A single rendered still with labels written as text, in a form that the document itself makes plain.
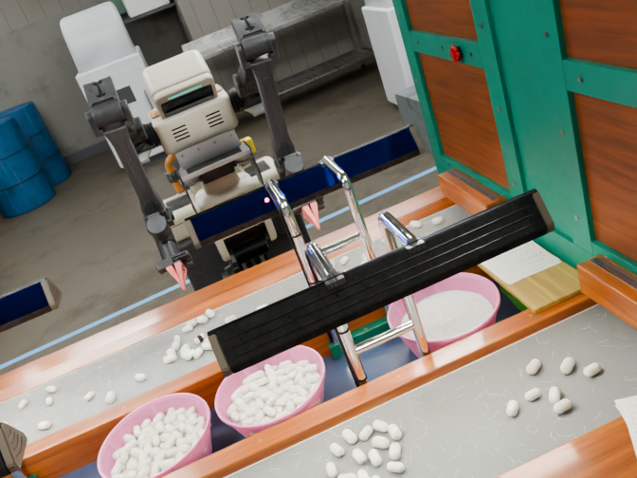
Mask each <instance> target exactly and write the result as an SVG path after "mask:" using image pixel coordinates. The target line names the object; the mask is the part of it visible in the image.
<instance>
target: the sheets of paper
mask: <svg viewBox="0 0 637 478"><path fill-rule="evenodd" d="M559 260H560V259H558V258H556V257H555V256H554V255H552V254H550V253H549V252H548V251H546V250H545V249H544V248H542V247H541V246H539V245H538V244H537V243H535V242H534V241H533V240H532V241H530V242H528V243H526V244H523V245H521V246H519V247H517V248H513V249H511V250H509V251H507V252H504V253H503V254H501V255H499V256H496V257H494V258H492V259H490V260H487V261H485V262H483V263H482V265H483V266H485V267H486V268H487V269H489V270H490V271H491V272H492V273H494V274H495V275H496V276H498V277H499V278H500V279H501V280H503V281H504V282H505V283H507V284H509V285H510V284H513V283H515V282H517V281H519V280H521V279H524V278H526V277H528V276H531V275H533V274H535V273H538V272H540V271H541V270H544V269H546V268H549V267H552V266H555V265H557V264H559V263H561V262H560V261H559Z"/></svg>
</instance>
